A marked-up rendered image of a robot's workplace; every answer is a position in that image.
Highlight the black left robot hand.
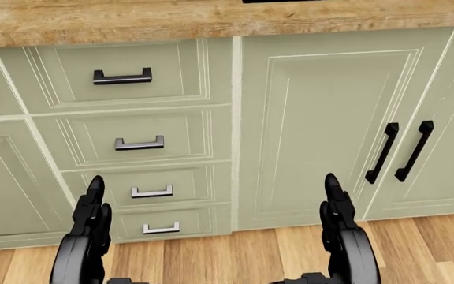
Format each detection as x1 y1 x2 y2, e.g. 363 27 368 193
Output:
49 174 113 284

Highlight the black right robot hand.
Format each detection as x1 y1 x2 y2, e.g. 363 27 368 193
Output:
319 173 381 284

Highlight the black stove cooktop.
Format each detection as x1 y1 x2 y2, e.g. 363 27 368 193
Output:
241 0 318 5

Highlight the sage green cabinet door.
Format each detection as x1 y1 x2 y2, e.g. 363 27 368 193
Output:
363 25 454 222
233 25 454 232
0 118 79 252

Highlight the wooden countertop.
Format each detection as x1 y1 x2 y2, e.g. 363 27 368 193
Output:
0 0 454 49

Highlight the silver drawer pull handle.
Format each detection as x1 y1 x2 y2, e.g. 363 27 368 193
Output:
143 221 180 235
130 184 174 199

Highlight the black cabinet bar handle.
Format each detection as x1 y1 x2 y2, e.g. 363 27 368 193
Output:
364 121 400 185
393 119 435 182

